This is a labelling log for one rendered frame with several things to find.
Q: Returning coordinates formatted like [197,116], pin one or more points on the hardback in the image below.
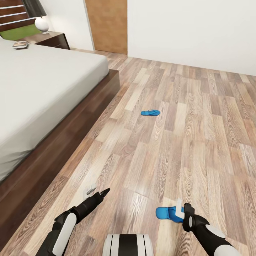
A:
[21,44]

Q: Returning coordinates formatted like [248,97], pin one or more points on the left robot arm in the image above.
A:
[57,240]

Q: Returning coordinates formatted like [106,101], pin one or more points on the fixed window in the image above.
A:
[14,21]

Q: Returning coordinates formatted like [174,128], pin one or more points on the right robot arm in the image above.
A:
[211,238]

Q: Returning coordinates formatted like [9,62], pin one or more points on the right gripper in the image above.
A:
[187,210]

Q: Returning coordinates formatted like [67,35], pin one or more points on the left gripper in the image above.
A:
[92,202]

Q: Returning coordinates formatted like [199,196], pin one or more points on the sandal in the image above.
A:
[151,113]
[168,213]

